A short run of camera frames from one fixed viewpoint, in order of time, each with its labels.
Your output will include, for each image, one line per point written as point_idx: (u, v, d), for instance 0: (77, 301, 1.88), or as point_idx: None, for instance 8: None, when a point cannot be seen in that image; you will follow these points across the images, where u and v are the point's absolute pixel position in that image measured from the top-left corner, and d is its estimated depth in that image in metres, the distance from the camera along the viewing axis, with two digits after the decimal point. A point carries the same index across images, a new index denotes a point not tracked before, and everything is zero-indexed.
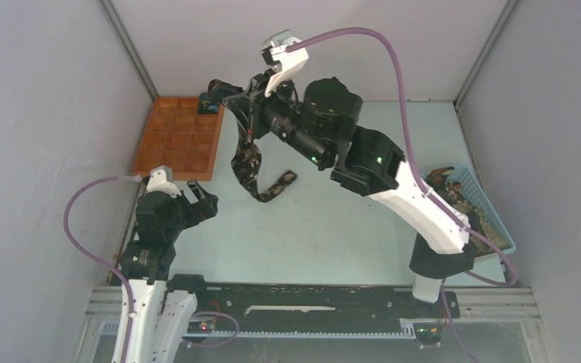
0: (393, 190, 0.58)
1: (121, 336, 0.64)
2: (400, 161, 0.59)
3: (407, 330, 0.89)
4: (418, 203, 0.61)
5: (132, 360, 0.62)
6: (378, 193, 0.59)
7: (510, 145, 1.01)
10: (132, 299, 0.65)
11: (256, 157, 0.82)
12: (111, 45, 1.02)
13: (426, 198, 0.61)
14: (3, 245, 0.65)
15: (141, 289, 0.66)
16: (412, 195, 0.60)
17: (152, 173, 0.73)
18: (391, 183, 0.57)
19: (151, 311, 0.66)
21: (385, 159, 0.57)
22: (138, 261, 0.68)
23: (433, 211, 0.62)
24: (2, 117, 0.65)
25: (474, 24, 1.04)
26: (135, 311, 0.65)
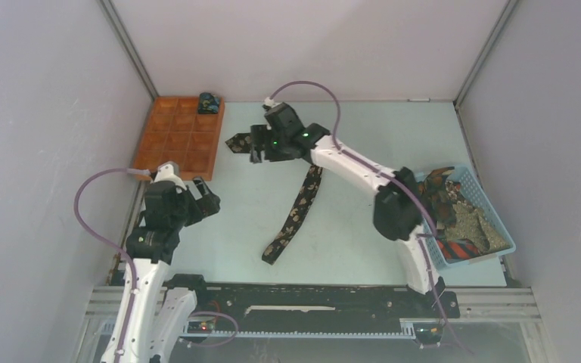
0: (317, 151, 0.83)
1: (121, 311, 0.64)
2: (324, 134, 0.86)
3: (407, 330, 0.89)
4: (335, 156, 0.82)
5: (132, 337, 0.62)
6: (316, 157, 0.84)
7: (510, 145, 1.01)
10: (135, 276, 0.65)
11: (296, 212, 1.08)
12: (111, 44, 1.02)
13: (341, 153, 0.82)
14: (3, 244, 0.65)
15: (144, 267, 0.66)
16: (325, 150, 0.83)
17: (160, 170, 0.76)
18: (313, 147, 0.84)
19: (153, 290, 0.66)
21: (314, 137, 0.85)
22: (141, 241, 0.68)
23: (352, 163, 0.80)
24: (3, 117, 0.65)
25: (474, 25, 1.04)
26: (137, 289, 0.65)
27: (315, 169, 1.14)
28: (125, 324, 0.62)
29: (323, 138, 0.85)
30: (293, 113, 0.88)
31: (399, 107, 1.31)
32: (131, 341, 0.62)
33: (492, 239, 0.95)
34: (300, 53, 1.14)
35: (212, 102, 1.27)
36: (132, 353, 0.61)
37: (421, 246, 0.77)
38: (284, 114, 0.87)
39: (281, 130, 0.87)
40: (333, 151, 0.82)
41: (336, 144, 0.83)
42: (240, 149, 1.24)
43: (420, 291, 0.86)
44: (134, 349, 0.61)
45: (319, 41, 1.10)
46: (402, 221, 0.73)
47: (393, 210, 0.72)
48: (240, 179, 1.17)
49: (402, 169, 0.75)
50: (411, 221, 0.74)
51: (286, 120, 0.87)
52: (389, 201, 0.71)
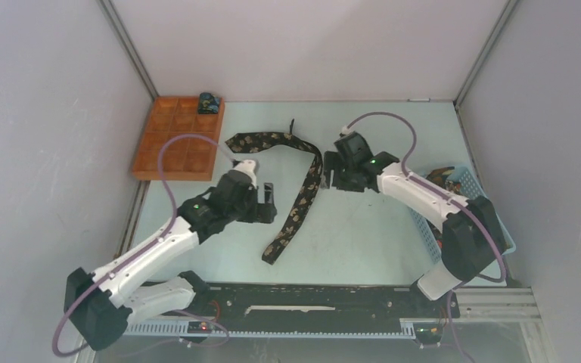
0: (380, 176, 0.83)
1: (139, 246, 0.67)
2: (392, 161, 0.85)
3: (407, 330, 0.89)
4: (402, 184, 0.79)
5: (127, 271, 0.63)
6: (380, 186, 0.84)
7: (510, 145, 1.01)
10: (170, 228, 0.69)
11: (295, 211, 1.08)
12: (111, 44, 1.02)
13: (408, 179, 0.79)
14: (4, 244, 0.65)
15: (181, 226, 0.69)
16: (393, 175, 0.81)
17: (243, 161, 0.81)
18: (379, 172, 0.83)
19: (172, 249, 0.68)
21: (382, 165, 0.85)
22: (195, 209, 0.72)
23: (419, 191, 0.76)
24: (3, 117, 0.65)
25: (474, 24, 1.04)
26: (163, 238, 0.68)
27: (315, 169, 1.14)
28: (132, 257, 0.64)
29: (389, 165, 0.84)
30: (361, 140, 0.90)
31: (399, 107, 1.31)
32: (124, 275, 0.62)
33: None
34: (301, 52, 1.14)
35: (212, 102, 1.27)
36: (118, 284, 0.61)
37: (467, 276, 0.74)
38: (352, 142, 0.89)
39: (348, 157, 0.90)
40: (401, 178, 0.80)
41: (404, 169, 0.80)
42: (240, 149, 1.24)
43: (430, 298, 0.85)
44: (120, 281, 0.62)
45: (319, 41, 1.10)
46: (472, 259, 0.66)
47: (464, 243, 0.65)
48: None
49: (480, 200, 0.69)
50: (482, 261, 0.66)
51: (355, 147, 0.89)
52: (460, 231, 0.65)
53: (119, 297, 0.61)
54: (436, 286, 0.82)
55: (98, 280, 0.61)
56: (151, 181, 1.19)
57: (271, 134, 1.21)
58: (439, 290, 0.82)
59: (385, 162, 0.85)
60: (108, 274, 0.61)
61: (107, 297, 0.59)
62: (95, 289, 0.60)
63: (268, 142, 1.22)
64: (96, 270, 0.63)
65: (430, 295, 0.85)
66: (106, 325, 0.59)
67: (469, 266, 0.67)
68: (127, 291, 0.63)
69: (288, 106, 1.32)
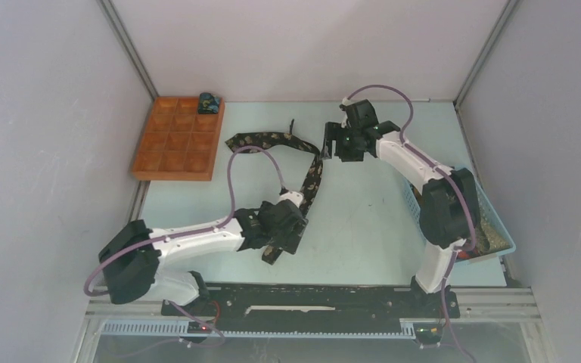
0: (380, 142, 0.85)
1: (196, 226, 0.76)
2: (394, 128, 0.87)
3: (407, 330, 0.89)
4: (396, 150, 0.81)
5: (178, 242, 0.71)
6: (379, 150, 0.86)
7: (510, 145, 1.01)
10: (225, 224, 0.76)
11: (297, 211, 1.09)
12: (111, 44, 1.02)
13: (405, 146, 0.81)
14: (3, 244, 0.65)
15: (234, 225, 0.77)
16: (390, 142, 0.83)
17: (291, 191, 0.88)
18: (379, 138, 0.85)
19: (218, 243, 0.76)
21: (386, 131, 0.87)
22: (249, 219, 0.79)
23: (412, 157, 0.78)
24: (4, 118, 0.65)
25: (474, 24, 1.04)
26: (218, 229, 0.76)
27: (315, 169, 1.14)
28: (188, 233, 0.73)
29: (391, 132, 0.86)
30: (369, 107, 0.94)
31: (399, 107, 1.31)
32: (175, 244, 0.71)
33: (492, 239, 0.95)
34: (301, 52, 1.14)
35: (212, 102, 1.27)
36: (168, 249, 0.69)
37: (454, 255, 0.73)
38: (361, 108, 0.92)
39: (353, 121, 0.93)
40: (398, 144, 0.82)
41: (402, 136, 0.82)
42: (240, 149, 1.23)
43: (427, 290, 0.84)
44: (171, 248, 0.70)
45: (319, 41, 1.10)
46: (446, 224, 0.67)
47: (439, 208, 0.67)
48: (240, 179, 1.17)
49: (463, 171, 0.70)
50: (458, 228, 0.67)
51: (363, 113, 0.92)
52: (436, 195, 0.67)
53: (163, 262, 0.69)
54: (431, 277, 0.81)
55: (156, 237, 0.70)
56: (151, 181, 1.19)
57: (272, 134, 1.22)
58: (434, 280, 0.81)
59: (388, 128, 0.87)
60: (164, 237, 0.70)
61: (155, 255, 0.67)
62: (148, 245, 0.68)
63: (268, 142, 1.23)
64: (153, 228, 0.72)
65: (425, 286, 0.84)
66: (138, 280, 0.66)
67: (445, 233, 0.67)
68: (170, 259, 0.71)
69: (288, 106, 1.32)
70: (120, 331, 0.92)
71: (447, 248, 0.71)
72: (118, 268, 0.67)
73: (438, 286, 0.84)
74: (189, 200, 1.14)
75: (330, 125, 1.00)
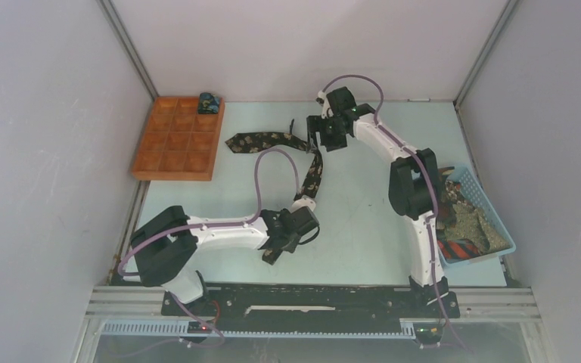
0: (357, 122, 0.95)
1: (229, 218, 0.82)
2: (368, 110, 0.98)
3: (407, 330, 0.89)
4: (371, 131, 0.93)
5: (213, 231, 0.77)
6: (356, 130, 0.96)
7: (510, 145, 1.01)
10: (254, 220, 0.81)
11: None
12: (111, 44, 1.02)
13: (377, 127, 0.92)
14: (3, 243, 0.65)
15: (262, 223, 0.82)
16: (365, 124, 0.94)
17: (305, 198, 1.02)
18: (356, 119, 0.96)
19: (246, 237, 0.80)
21: (361, 113, 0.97)
22: (271, 221, 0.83)
23: (383, 138, 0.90)
24: (3, 117, 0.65)
25: (474, 24, 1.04)
26: (247, 225, 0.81)
27: (315, 169, 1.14)
28: (222, 224, 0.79)
29: (367, 113, 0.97)
30: (348, 94, 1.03)
31: (399, 107, 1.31)
32: (210, 232, 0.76)
33: (492, 238, 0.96)
34: (302, 52, 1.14)
35: (212, 102, 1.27)
36: (204, 236, 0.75)
37: (429, 230, 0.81)
38: (340, 94, 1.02)
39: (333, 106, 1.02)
40: (371, 125, 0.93)
41: (374, 118, 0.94)
42: (240, 149, 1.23)
43: (420, 283, 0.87)
44: (206, 235, 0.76)
45: (319, 41, 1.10)
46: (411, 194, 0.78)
47: (406, 181, 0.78)
48: (240, 179, 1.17)
49: (427, 150, 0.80)
50: (420, 200, 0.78)
51: (342, 98, 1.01)
52: (403, 170, 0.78)
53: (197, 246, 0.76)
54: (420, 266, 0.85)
55: (194, 224, 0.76)
56: (151, 181, 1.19)
57: (272, 134, 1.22)
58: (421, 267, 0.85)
59: (364, 110, 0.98)
60: (201, 224, 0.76)
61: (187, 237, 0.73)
62: (184, 231, 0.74)
63: (268, 142, 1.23)
64: (191, 216, 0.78)
65: (418, 279, 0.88)
66: (172, 263, 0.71)
67: (411, 204, 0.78)
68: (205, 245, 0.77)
69: (288, 106, 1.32)
70: (120, 331, 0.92)
71: (418, 219, 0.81)
72: (150, 252, 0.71)
73: (431, 280, 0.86)
74: (189, 200, 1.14)
75: (313, 119, 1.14)
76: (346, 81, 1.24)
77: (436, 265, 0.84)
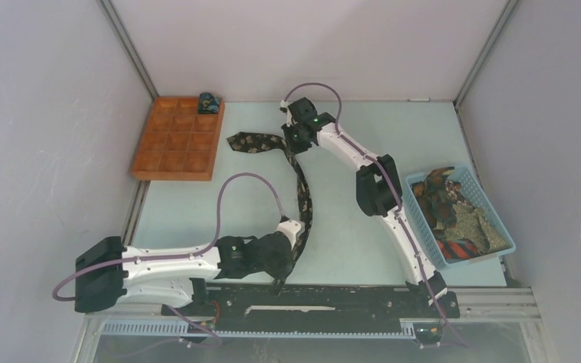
0: (320, 134, 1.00)
1: (175, 251, 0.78)
2: (328, 119, 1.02)
3: (407, 330, 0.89)
4: (334, 141, 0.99)
5: (148, 266, 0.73)
6: (319, 138, 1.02)
7: (510, 145, 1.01)
10: (203, 252, 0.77)
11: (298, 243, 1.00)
12: (111, 44, 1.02)
13: (339, 138, 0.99)
14: (3, 243, 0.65)
15: (212, 255, 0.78)
16: (327, 133, 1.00)
17: (291, 221, 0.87)
18: (318, 130, 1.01)
19: (192, 271, 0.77)
21: (322, 123, 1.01)
22: (230, 251, 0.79)
23: (346, 147, 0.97)
24: (3, 117, 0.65)
25: (474, 24, 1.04)
26: (194, 258, 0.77)
27: (302, 190, 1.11)
28: (163, 257, 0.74)
29: (328, 124, 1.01)
30: (309, 103, 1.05)
31: (399, 107, 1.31)
32: (145, 267, 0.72)
33: (492, 238, 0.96)
34: (302, 52, 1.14)
35: (212, 102, 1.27)
36: (136, 271, 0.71)
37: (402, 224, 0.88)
38: (301, 104, 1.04)
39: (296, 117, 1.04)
40: (334, 135, 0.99)
41: (337, 128, 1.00)
42: (239, 147, 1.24)
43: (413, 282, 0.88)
44: (139, 271, 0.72)
45: (319, 41, 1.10)
46: (376, 197, 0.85)
47: (370, 186, 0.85)
48: (240, 179, 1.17)
49: (386, 156, 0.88)
50: (386, 200, 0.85)
51: (303, 109, 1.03)
52: (367, 178, 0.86)
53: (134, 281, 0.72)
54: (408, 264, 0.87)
55: (126, 258, 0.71)
56: (151, 181, 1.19)
57: (271, 136, 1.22)
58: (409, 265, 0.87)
59: (324, 119, 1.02)
60: (135, 259, 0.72)
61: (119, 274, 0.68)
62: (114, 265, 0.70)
63: (267, 144, 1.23)
64: (128, 247, 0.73)
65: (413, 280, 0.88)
66: (98, 298, 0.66)
67: (377, 206, 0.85)
68: (138, 280, 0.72)
69: None
70: (120, 331, 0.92)
71: (388, 217, 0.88)
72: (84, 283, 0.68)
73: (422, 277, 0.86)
74: (189, 200, 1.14)
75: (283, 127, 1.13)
76: (313, 90, 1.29)
77: (422, 259, 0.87)
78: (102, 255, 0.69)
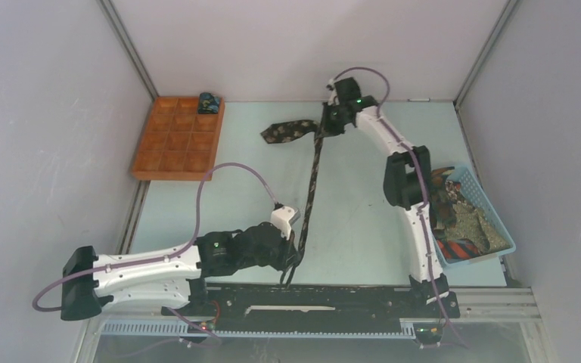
0: (361, 113, 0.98)
1: (151, 252, 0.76)
2: (372, 102, 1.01)
3: (407, 330, 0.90)
4: (371, 122, 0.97)
5: (120, 273, 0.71)
6: (358, 119, 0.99)
7: (510, 144, 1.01)
10: (178, 254, 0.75)
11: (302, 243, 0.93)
12: (111, 44, 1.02)
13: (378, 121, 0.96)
14: (4, 243, 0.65)
15: (191, 255, 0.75)
16: (367, 116, 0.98)
17: (284, 207, 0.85)
18: (358, 110, 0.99)
19: (170, 273, 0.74)
21: (365, 104, 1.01)
22: (212, 249, 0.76)
23: (382, 130, 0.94)
24: (3, 117, 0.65)
25: (474, 24, 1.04)
26: (169, 260, 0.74)
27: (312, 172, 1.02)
28: (134, 264, 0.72)
29: (371, 107, 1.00)
30: (354, 84, 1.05)
31: (399, 107, 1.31)
32: (117, 274, 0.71)
33: (492, 238, 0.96)
34: (302, 52, 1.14)
35: (212, 102, 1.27)
36: (107, 279, 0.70)
37: (423, 222, 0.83)
38: (346, 84, 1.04)
39: (339, 95, 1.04)
40: (373, 118, 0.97)
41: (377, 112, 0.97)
42: (273, 139, 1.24)
43: (417, 278, 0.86)
44: (111, 278, 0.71)
45: (319, 41, 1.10)
46: (404, 187, 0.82)
47: (399, 175, 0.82)
48: (240, 179, 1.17)
49: (421, 147, 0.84)
50: (412, 192, 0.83)
51: (346, 88, 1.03)
52: (397, 165, 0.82)
53: (110, 289, 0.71)
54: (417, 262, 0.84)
55: (97, 267, 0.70)
56: (151, 181, 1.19)
57: (303, 122, 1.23)
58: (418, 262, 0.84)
59: (366, 100, 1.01)
60: (106, 268, 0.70)
61: (91, 286, 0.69)
62: (88, 276, 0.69)
63: (299, 131, 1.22)
64: (100, 255, 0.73)
65: (417, 276, 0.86)
66: (79, 308, 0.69)
67: (403, 195, 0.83)
68: (113, 289, 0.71)
69: (288, 106, 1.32)
70: (121, 331, 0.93)
71: (411, 211, 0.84)
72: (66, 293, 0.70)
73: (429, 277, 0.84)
74: (189, 200, 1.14)
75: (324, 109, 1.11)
76: (313, 90, 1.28)
77: (433, 259, 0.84)
78: (75, 267, 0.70)
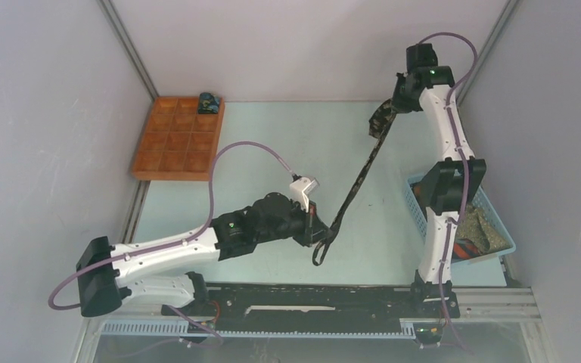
0: (427, 88, 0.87)
1: (171, 237, 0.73)
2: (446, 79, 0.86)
3: (407, 330, 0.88)
4: (436, 106, 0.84)
5: (141, 260, 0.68)
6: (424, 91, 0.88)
7: (510, 145, 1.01)
10: (197, 235, 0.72)
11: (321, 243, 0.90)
12: (111, 44, 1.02)
13: (448, 106, 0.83)
14: (3, 244, 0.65)
15: (208, 237, 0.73)
16: (436, 97, 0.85)
17: (302, 178, 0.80)
18: (426, 83, 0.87)
19: (188, 257, 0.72)
21: (440, 77, 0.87)
22: (228, 228, 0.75)
23: (444, 121, 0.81)
24: (3, 117, 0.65)
25: (474, 25, 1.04)
26: (187, 243, 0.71)
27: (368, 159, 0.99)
28: (153, 249, 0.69)
29: (442, 83, 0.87)
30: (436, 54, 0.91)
31: None
32: (136, 262, 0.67)
33: (492, 238, 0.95)
34: (302, 52, 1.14)
35: (212, 102, 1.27)
36: (128, 268, 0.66)
37: (448, 229, 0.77)
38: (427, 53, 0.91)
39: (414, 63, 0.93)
40: (440, 102, 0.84)
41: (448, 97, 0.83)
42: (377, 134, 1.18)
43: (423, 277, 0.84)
44: (131, 267, 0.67)
45: (319, 41, 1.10)
46: (442, 193, 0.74)
47: (442, 182, 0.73)
48: (240, 179, 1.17)
49: (480, 160, 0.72)
50: (448, 200, 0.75)
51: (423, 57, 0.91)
52: (445, 173, 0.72)
53: (128, 279, 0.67)
54: (427, 265, 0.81)
55: (115, 256, 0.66)
56: (151, 181, 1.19)
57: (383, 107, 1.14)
58: (430, 265, 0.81)
59: (439, 73, 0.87)
60: (125, 256, 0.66)
61: (113, 276, 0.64)
62: (106, 265, 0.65)
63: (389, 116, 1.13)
64: (116, 246, 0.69)
65: (422, 274, 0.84)
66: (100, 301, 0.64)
67: (438, 200, 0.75)
68: (132, 278, 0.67)
69: (288, 106, 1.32)
70: (120, 331, 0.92)
71: (440, 216, 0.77)
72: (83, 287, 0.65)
73: (435, 278, 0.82)
74: (189, 200, 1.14)
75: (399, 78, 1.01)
76: (313, 90, 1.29)
77: (445, 265, 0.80)
78: (91, 259, 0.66)
